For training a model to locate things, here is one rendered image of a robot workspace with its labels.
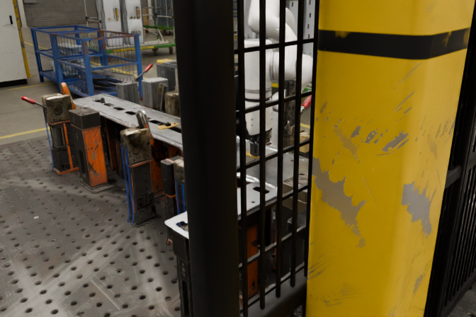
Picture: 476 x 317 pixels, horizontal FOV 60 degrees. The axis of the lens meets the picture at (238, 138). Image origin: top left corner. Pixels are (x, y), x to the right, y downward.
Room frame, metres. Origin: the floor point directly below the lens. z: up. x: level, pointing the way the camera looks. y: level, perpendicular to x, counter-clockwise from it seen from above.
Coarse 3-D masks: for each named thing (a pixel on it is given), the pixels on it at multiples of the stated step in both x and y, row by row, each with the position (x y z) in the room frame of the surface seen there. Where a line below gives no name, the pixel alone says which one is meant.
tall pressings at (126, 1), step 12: (96, 0) 10.24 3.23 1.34; (108, 0) 9.97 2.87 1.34; (120, 0) 10.37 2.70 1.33; (132, 0) 10.32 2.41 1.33; (108, 12) 9.93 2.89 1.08; (120, 12) 10.12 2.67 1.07; (132, 12) 10.27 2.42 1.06; (108, 24) 9.89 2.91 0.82; (120, 24) 10.07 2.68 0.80; (132, 24) 10.23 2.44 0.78; (108, 36) 9.85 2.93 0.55
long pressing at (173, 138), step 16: (96, 96) 2.01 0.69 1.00; (112, 96) 1.99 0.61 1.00; (112, 112) 1.72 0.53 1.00; (160, 112) 1.69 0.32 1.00; (176, 144) 1.31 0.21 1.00; (272, 160) 1.14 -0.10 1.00; (288, 160) 1.14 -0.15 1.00; (304, 160) 1.14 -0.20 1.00; (256, 176) 1.03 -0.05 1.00; (272, 176) 1.03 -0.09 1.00; (288, 176) 1.03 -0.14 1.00
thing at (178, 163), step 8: (176, 160) 1.05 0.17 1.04; (176, 168) 1.04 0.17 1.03; (176, 176) 1.04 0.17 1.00; (176, 184) 1.03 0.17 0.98; (184, 184) 1.02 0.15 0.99; (176, 192) 1.03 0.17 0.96; (184, 192) 1.02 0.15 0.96; (184, 200) 1.01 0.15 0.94; (184, 208) 1.01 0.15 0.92; (176, 264) 1.06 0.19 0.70
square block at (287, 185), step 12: (288, 180) 0.88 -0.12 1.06; (300, 180) 0.88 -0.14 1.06; (300, 192) 0.83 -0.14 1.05; (288, 204) 0.85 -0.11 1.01; (300, 204) 0.83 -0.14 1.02; (288, 216) 0.86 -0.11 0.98; (288, 240) 0.85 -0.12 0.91; (300, 240) 0.83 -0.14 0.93; (288, 252) 0.85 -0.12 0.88; (300, 252) 0.83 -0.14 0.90; (288, 264) 0.85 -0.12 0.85; (300, 264) 0.83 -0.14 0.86; (300, 312) 0.83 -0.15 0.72
